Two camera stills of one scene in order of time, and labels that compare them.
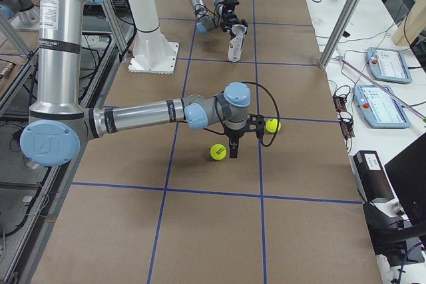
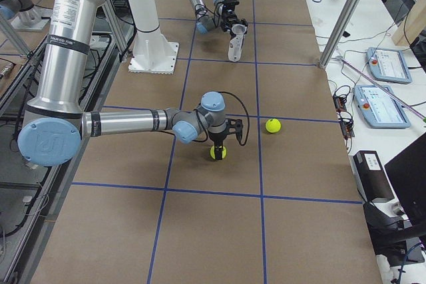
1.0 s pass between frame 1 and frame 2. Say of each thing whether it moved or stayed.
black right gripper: moved
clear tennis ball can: stayed
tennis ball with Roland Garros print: stayed
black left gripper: stayed
